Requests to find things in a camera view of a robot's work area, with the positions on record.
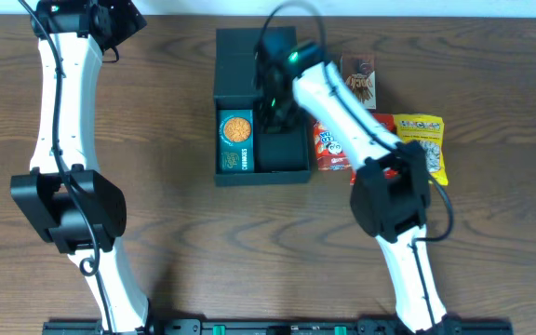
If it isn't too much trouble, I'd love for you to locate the teal cookie box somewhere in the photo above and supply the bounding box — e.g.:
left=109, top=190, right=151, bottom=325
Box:
left=218, top=110, right=255, bottom=174

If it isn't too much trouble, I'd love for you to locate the dark green gift box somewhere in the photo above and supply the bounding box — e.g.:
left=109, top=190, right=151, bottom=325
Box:
left=213, top=28, right=311, bottom=186

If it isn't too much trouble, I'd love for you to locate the Hello Panda snack bag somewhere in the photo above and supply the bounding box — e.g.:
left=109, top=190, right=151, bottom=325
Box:
left=313, top=120, right=351, bottom=171

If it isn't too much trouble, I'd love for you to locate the brown Pocky box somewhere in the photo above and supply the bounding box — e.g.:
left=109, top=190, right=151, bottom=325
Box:
left=340, top=52, right=376, bottom=111

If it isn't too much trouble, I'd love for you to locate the red Hacks candy bag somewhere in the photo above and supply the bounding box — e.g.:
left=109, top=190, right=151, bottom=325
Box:
left=350, top=113, right=397, bottom=186

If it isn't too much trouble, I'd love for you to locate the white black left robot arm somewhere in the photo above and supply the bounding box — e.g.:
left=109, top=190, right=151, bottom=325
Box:
left=10, top=0, right=156, bottom=334

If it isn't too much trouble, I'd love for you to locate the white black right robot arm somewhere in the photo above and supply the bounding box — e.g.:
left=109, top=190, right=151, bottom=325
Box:
left=254, top=42, right=447, bottom=334

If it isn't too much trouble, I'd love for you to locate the yellow Hacks candy bag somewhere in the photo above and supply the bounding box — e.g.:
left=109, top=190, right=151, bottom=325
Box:
left=394, top=114, right=449, bottom=186

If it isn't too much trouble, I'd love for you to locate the black mounting rail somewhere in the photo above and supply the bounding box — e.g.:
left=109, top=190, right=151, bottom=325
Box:
left=42, top=317, right=515, bottom=335

